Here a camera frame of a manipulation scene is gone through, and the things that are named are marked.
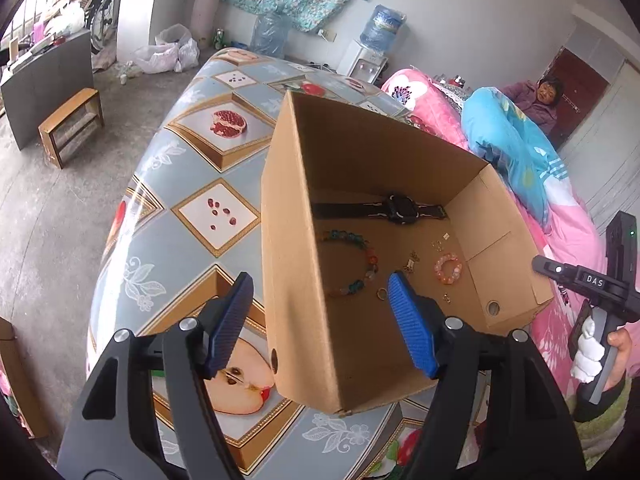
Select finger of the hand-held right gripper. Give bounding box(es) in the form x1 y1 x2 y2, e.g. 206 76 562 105
531 254 578 286

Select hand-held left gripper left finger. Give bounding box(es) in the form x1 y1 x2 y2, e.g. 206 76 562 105
56 271 256 480

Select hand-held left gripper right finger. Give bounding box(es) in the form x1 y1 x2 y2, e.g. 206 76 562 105
387 271 586 480

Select multicolour glass bead bracelet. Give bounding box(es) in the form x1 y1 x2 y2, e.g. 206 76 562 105
320 229 381 297

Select brown cardboard box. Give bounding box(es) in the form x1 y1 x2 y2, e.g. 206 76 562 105
260 91 555 415

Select person's right hand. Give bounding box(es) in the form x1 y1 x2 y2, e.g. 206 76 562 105
602 327 635 392

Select pink floral quilt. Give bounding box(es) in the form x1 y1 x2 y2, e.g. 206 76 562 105
382 67 611 386

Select white panelled wardrobe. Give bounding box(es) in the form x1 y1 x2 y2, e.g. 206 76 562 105
557 2 640 221

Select black wrist watch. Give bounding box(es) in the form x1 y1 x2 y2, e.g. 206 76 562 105
312 192 447 224

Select blue printed quilt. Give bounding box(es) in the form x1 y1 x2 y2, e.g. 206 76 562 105
461 86 571 226

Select dark red door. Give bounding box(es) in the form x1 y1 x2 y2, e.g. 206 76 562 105
542 46 611 151

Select brown cardboard sheet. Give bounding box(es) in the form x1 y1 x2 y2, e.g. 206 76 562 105
0 317 51 441

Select white water dispenser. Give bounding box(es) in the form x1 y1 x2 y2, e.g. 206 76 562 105
336 40 388 85

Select wooden stool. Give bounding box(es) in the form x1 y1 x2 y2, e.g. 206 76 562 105
38 87 106 170

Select white plastic bags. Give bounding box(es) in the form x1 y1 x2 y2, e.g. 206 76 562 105
134 24 200 75

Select empty clear water jug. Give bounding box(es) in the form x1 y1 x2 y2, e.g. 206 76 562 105
250 4 292 60

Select blue water jug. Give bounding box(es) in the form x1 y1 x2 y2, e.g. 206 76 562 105
360 4 407 53

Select grey cabinet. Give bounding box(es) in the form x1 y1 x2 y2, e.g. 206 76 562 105
0 27 96 151

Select pale rolled mat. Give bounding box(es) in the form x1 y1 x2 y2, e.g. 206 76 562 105
192 0 232 46

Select wheelchair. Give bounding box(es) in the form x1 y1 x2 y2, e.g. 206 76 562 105
87 0 118 53

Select metal window railing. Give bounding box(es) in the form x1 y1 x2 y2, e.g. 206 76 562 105
0 0 66 61

